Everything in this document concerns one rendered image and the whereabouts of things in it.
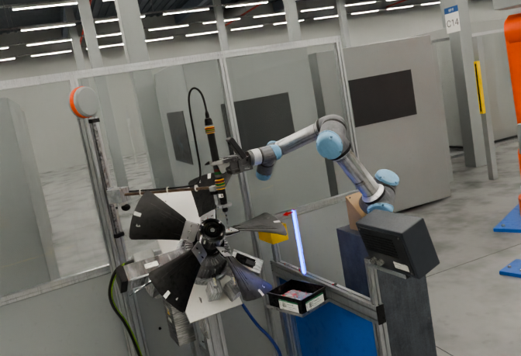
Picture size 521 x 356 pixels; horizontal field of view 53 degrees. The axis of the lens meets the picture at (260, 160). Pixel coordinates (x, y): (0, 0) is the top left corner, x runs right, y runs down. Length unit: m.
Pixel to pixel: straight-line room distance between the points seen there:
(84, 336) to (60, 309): 0.20
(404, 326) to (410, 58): 4.39
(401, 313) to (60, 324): 1.76
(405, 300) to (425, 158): 4.17
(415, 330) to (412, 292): 0.20
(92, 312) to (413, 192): 4.61
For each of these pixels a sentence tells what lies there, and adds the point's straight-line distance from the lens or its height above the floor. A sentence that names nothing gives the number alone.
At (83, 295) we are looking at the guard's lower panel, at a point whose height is 0.88.
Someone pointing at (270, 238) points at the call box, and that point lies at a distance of 2.77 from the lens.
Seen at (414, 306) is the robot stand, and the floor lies 0.59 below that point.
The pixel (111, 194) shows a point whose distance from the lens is 2.73.
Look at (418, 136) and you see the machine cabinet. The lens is 6.71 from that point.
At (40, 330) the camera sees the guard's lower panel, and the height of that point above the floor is 0.77.
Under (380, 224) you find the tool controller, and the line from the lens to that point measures 1.95.
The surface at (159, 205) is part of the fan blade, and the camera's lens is 2.36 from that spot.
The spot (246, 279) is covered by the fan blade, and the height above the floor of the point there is 1.01.
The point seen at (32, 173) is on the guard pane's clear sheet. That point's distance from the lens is 2.90.
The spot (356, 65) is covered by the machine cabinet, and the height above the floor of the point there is 1.88.
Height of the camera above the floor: 1.78
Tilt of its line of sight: 7 degrees down
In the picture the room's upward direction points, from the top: 10 degrees counter-clockwise
